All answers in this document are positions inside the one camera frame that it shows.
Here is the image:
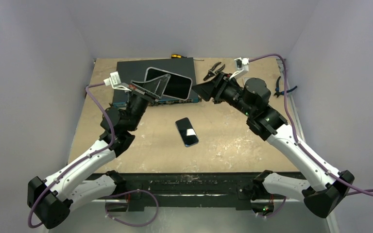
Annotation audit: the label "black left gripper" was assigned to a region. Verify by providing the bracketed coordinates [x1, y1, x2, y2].
[126, 74, 170, 132]

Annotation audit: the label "phone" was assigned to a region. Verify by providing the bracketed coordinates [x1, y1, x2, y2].
[144, 67, 193, 100]

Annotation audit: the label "blue smartphone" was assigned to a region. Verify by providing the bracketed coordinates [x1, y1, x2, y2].
[175, 117, 199, 147]

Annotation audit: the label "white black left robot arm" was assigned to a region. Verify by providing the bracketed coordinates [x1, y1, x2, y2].
[27, 72, 171, 229]

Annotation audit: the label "yellow black screwdriver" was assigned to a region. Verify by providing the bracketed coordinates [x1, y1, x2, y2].
[170, 54, 204, 61]

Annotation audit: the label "black grey wire stripper pliers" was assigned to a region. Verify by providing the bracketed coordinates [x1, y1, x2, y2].
[203, 61, 225, 81]

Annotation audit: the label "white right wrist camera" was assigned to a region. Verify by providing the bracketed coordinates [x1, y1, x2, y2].
[229, 57, 249, 80]

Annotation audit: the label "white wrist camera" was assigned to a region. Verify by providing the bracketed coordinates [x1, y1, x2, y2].
[103, 71, 131, 92]
[229, 57, 249, 80]

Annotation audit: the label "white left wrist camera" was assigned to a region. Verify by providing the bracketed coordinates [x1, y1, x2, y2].
[103, 71, 131, 92]

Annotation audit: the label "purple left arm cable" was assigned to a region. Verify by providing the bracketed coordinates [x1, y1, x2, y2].
[28, 83, 160, 229]

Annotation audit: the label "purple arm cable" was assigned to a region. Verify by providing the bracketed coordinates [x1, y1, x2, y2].
[28, 83, 160, 229]
[247, 53, 373, 219]

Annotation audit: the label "blue handled cutting pliers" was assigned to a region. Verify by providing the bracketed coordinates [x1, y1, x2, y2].
[273, 76, 298, 99]

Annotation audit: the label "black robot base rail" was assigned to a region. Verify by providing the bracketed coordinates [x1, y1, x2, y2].
[90, 172, 306, 213]

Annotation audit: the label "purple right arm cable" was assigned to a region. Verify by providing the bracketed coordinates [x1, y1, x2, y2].
[247, 53, 373, 219]

